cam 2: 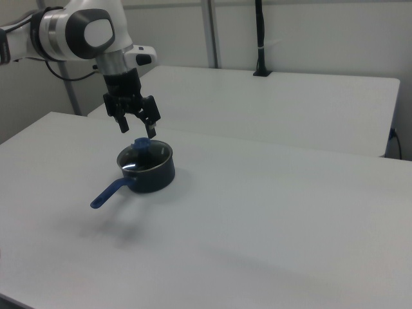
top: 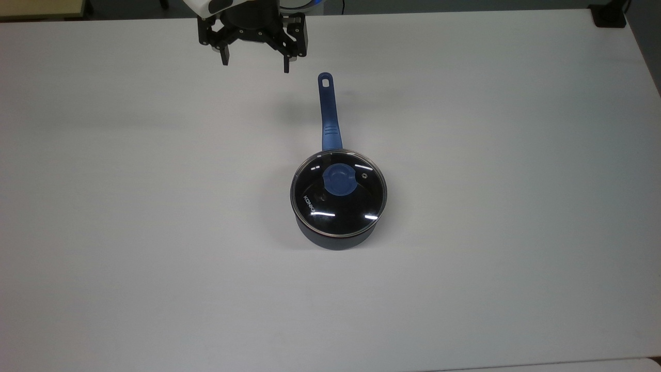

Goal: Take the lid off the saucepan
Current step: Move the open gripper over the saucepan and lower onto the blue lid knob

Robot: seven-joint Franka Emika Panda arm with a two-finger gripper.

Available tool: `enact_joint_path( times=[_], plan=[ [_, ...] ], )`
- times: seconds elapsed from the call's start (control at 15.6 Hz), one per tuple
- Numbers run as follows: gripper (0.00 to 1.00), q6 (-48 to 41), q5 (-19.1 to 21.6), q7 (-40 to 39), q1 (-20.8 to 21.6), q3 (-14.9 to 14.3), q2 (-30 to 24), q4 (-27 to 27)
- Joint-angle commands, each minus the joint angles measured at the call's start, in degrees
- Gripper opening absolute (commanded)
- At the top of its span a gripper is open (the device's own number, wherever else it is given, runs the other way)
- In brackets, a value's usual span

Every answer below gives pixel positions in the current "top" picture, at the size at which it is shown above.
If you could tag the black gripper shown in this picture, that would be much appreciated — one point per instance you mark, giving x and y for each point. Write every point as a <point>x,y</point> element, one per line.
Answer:
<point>252,18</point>

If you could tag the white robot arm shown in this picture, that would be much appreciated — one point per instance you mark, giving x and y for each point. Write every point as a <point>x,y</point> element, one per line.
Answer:
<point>199,5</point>

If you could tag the glass lid with blue knob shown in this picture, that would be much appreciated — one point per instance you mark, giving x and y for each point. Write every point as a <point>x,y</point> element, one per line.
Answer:
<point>338,206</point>

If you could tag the wooden furniture board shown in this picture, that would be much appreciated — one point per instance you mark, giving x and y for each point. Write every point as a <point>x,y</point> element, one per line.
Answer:
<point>41,8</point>

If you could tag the black table clamp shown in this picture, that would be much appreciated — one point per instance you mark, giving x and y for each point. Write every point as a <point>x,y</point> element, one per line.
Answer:
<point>609,15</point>

